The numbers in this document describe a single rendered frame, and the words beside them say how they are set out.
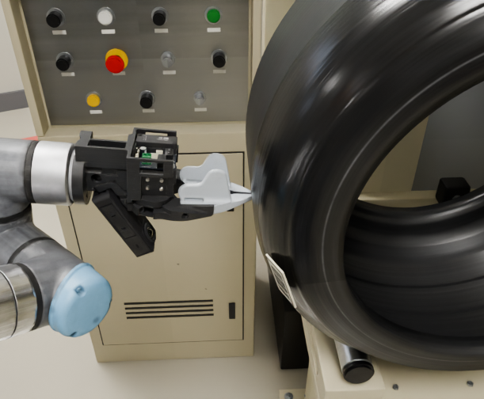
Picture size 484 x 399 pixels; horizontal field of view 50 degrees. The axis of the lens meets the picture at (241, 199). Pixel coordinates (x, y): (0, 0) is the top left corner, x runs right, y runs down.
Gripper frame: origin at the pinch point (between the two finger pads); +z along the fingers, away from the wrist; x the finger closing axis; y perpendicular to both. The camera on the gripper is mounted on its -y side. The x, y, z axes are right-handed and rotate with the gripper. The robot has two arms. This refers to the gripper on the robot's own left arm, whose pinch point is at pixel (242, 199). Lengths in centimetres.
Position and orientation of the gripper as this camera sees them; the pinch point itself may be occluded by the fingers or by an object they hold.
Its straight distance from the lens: 65.4
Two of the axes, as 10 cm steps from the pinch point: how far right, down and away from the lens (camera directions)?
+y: 1.2, -8.0, -5.9
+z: 9.9, 0.6, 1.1
